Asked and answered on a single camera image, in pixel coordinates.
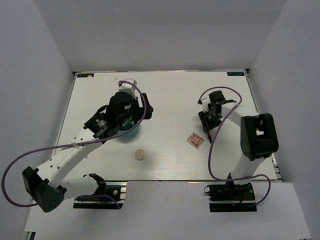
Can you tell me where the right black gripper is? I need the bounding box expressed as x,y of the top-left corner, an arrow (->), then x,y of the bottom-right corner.
198,107 -> 222,133

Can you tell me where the red lip gloss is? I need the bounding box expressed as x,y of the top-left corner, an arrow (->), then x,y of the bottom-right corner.
206,131 -> 212,144

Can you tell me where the eyeshadow palette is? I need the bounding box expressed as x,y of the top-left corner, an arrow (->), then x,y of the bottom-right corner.
186,132 -> 204,149

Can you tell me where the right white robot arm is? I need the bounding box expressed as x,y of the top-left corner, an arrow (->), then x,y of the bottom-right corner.
197,90 -> 279,200

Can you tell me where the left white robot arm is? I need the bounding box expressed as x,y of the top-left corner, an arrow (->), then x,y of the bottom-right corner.
22,91 -> 154,213

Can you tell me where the teal round organizer container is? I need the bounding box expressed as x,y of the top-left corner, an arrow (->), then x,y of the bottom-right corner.
118,121 -> 140,138

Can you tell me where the round beige compact jar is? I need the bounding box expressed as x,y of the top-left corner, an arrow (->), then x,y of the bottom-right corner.
135,149 -> 146,161

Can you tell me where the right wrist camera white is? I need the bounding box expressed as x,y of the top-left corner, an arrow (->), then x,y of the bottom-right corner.
197,97 -> 211,113

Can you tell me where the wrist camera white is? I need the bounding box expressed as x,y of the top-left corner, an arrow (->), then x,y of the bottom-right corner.
118,78 -> 137,95
197,97 -> 211,113

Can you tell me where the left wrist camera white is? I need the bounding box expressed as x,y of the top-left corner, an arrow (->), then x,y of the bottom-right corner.
118,78 -> 137,95

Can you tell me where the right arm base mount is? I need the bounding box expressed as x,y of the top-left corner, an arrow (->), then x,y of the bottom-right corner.
204,181 -> 257,213

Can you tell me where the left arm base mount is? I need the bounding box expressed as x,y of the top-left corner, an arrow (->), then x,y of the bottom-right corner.
73,181 -> 127,210

